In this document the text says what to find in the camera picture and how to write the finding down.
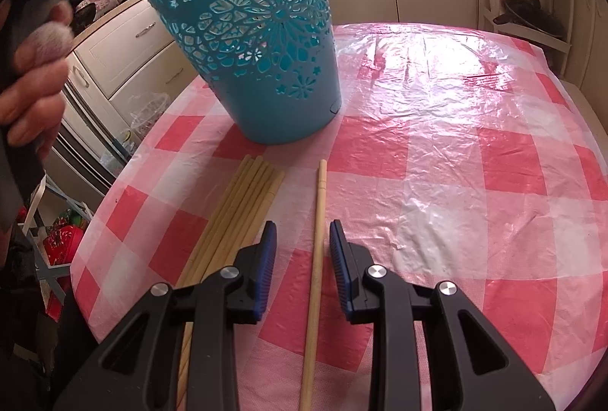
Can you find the bamboo chopstick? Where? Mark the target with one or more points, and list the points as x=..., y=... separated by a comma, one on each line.
x=243, y=166
x=206, y=246
x=316, y=282
x=229, y=222
x=249, y=220
x=221, y=231

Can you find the person's left hand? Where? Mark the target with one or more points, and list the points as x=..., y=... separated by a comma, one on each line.
x=32, y=108

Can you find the red white checkered tablecloth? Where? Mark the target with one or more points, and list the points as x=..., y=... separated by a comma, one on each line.
x=455, y=155

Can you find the teal perforated plastic basket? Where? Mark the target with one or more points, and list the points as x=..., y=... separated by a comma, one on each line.
x=271, y=63

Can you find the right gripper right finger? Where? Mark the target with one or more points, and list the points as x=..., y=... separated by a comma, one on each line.
x=471, y=365

